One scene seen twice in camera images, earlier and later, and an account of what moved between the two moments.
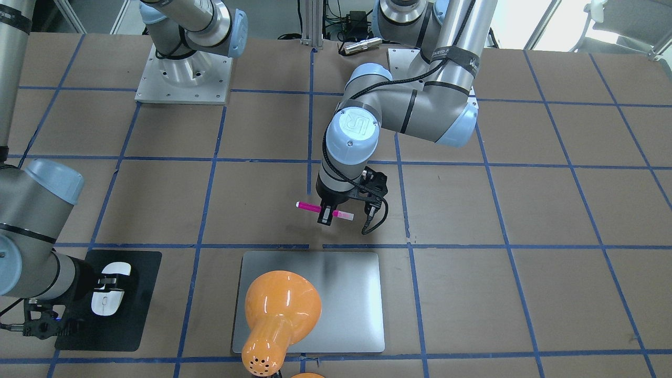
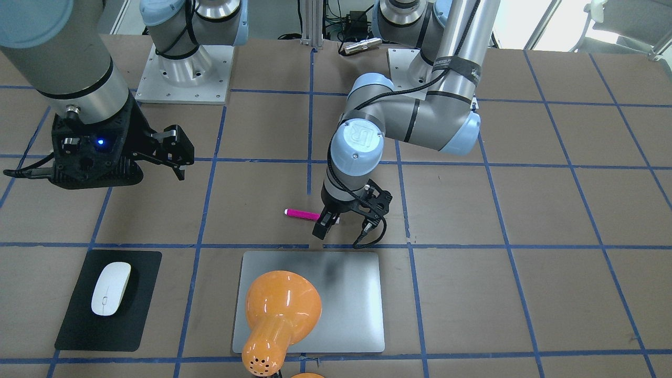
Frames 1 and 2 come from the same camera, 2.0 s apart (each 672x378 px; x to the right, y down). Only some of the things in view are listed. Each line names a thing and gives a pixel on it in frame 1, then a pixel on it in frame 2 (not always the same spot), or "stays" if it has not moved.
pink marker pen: (314, 208) → (306, 214)
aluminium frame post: (312, 23) stays
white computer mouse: (105, 302) stays
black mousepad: (123, 331) stays
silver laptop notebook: (350, 319) stays
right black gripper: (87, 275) → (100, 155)
